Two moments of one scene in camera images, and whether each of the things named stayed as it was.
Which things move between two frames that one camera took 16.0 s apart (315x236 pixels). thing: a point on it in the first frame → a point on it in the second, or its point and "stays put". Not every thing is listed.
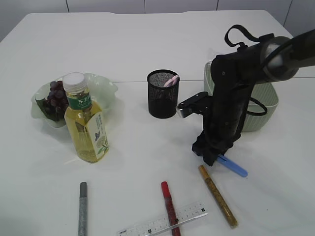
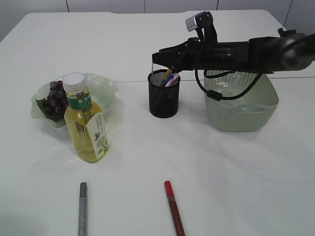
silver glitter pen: x=83 y=229 stays put
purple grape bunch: x=55 y=105 stays put
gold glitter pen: x=219 y=196 → x=168 y=72
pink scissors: x=171 y=82 stays put
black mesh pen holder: x=163 y=101 stays put
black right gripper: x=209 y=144 → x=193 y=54
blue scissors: x=232 y=165 → x=170 y=76
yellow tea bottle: x=86 y=120 stays put
